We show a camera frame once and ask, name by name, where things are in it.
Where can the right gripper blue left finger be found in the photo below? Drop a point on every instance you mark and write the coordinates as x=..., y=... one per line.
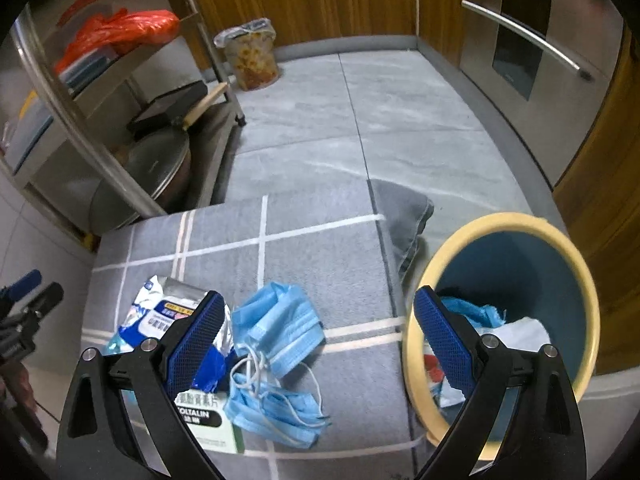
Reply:
x=187, y=342

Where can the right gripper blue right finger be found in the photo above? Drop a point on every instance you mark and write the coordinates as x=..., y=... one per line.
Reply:
x=450, y=336

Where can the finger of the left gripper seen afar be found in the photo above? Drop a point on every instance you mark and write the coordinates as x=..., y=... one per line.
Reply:
x=22, y=287

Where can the blue plastic bag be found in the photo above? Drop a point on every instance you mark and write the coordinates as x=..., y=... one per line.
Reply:
x=482, y=318

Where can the blue face mask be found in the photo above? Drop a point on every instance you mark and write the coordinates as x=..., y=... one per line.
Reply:
x=257, y=403
x=279, y=324

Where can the steel kitchen shelf rack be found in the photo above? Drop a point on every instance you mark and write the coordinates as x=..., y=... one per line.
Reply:
x=88, y=140

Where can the wooden kitchen cabinets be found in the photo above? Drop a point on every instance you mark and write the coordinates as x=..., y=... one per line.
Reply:
x=334, y=116

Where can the white blue wipes packet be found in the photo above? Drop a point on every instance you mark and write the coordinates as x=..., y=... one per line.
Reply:
x=159, y=302

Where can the white green medicine box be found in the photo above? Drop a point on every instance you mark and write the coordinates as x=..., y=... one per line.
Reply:
x=205, y=417

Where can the blue bin with yellow rim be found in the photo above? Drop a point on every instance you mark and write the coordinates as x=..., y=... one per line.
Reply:
x=536, y=279

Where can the dark grey marbled mat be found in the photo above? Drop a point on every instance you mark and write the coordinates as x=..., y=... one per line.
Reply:
x=404, y=215

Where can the grey checked floor mat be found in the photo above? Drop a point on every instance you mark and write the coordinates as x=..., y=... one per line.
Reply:
x=328, y=241

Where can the glass lidded pot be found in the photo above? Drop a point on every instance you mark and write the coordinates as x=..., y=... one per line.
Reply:
x=160, y=163

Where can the orange plastic bag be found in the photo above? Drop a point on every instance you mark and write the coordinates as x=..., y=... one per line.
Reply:
x=122, y=31

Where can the stainless steel oven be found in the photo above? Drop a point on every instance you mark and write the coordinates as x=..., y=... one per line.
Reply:
x=546, y=65

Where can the black pan with wooden handle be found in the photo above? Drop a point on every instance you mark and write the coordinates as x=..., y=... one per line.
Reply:
x=180, y=109

